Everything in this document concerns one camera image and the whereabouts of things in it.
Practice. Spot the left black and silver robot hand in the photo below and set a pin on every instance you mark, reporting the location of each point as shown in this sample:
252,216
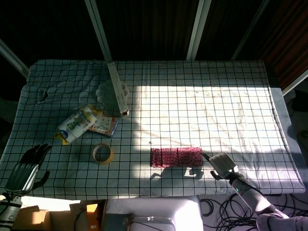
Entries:
22,175

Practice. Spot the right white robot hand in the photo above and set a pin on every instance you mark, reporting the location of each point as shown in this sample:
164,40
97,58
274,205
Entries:
222,163

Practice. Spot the dark red patterned cloth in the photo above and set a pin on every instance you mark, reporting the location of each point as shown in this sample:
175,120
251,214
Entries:
175,157

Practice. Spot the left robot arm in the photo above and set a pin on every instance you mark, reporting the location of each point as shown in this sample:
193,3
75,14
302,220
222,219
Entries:
9,209

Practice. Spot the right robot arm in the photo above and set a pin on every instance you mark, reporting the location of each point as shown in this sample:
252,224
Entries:
252,195

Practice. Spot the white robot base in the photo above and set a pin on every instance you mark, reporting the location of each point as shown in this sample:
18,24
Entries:
154,207

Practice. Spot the brown cardboard box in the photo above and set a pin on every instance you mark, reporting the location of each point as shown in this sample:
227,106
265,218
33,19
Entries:
91,216
33,220

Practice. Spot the wrapped paper towel roll pack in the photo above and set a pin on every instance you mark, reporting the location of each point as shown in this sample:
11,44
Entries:
72,126

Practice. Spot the black-checked white tablecloth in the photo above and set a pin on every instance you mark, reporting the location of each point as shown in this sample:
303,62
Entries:
168,108

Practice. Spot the yellow packing tape roll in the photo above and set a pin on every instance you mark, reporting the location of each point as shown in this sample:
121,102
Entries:
106,161

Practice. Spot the orange and blue tissue box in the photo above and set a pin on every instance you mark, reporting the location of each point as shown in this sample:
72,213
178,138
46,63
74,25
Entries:
105,125

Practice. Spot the clear flower-shaped plastic tray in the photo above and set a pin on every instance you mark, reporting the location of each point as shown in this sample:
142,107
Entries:
104,94

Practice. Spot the long white cardboard box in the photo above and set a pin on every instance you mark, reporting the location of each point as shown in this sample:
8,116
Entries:
116,86

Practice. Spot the dark curtain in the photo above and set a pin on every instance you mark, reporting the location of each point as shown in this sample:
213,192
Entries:
149,26

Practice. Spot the aluminium frame rail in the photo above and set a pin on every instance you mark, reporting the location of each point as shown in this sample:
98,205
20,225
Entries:
294,83
13,59

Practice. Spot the aluminium frame post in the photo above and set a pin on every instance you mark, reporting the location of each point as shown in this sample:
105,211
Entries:
98,29
250,29
196,29

